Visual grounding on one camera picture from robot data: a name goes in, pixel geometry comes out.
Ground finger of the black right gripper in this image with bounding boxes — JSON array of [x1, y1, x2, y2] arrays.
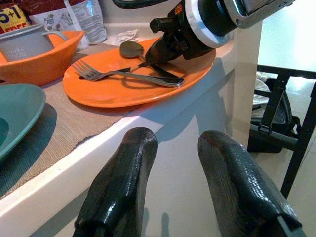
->
[[145, 36, 188, 66]]

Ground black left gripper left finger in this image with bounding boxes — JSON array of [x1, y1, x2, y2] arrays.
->
[[73, 127, 158, 237]]

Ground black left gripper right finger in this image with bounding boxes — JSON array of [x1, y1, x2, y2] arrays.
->
[[197, 130, 307, 237]]

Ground silver spoon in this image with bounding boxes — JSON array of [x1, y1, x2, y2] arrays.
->
[[119, 40, 185, 84]]

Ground crumpled white paper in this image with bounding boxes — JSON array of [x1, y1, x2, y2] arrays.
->
[[115, 29, 140, 46]]

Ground orange flat plate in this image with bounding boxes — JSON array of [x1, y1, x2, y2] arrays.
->
[[63, 37, 217, 109]]

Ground grey printed pouch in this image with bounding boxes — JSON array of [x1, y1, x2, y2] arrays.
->
[[64, 0, 108, 45]]

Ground silver fork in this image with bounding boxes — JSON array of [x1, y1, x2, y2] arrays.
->
[[71, 60, 185, 88]]

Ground black bag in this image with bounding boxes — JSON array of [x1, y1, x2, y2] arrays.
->
[[264, 78, 301, 139]]

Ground beige woven placemat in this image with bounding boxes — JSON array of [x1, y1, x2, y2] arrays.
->
[[0, 43, 142, 199]]

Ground white cloth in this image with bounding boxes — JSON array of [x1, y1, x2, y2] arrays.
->
[[253, 71, 275, 107]]

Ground teal plate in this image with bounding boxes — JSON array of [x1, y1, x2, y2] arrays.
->
[[0, 83, 47, 162]]

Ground orange bowl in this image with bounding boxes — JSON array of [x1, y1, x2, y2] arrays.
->
[[0, 30, 86, 87]]

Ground dark red packet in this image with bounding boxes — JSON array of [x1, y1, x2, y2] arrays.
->
[[17, 0, 73, 17]]

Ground grey mug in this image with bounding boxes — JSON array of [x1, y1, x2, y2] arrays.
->
[[0, 24, 69, 63]]

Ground red yellow snack packet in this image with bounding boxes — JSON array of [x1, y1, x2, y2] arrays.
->
[[0, 3, 32, 35]]

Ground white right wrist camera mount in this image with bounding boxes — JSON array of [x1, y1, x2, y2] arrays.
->
[[184, 0, 232, 48]]

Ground black metal chair frame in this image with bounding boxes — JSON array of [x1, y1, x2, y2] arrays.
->
[[247, 64, 316, 199]]

